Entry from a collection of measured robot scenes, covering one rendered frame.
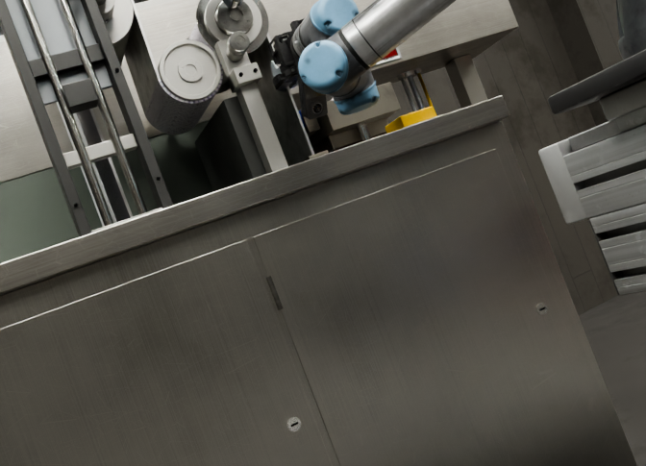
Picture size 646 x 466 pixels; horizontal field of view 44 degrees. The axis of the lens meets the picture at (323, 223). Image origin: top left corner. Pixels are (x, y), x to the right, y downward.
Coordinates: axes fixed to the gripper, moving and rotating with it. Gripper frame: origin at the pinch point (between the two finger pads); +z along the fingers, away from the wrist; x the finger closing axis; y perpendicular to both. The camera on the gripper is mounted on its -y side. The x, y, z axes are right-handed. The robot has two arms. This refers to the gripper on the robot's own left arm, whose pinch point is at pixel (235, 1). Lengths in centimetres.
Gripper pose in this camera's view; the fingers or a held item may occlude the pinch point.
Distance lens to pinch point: 162.7
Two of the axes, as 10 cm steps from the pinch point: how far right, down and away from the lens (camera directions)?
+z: -0.1, 7.1, 7.0
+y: -4.8, -6.2, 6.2
